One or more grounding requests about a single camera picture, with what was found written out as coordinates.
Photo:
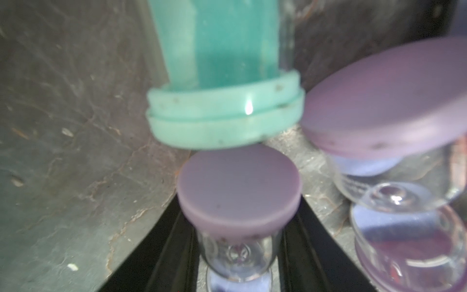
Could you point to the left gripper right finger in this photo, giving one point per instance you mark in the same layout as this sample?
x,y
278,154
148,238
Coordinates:
x,y
309,260

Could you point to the green hourglass centre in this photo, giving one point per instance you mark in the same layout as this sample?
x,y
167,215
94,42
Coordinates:
x,y
223,72

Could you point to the purple hourglass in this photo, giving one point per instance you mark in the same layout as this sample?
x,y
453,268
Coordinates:
x,y
393,130
239,200

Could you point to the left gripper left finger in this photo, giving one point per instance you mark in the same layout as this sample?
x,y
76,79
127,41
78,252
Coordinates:
x,y
167,260

